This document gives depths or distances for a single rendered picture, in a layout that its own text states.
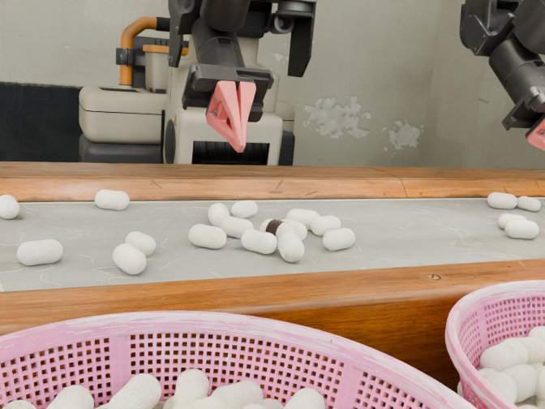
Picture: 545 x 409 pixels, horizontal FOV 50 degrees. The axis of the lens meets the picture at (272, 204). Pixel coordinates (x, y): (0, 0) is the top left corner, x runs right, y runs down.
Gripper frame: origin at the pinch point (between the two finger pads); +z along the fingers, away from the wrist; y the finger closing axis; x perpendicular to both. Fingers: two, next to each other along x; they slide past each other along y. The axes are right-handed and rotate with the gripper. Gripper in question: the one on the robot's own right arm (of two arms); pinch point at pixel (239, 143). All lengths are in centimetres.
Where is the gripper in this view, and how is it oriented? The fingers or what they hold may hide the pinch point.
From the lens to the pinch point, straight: 66.5
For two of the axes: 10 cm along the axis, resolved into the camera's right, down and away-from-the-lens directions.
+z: 2.1, 8.2, -5.3
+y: 9.3, 0.0, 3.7
